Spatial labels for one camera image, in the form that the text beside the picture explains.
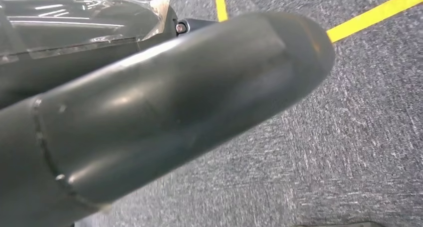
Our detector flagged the yellow floor tape square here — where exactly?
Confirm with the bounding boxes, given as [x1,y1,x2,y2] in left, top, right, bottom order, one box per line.
[213,0,423,43]

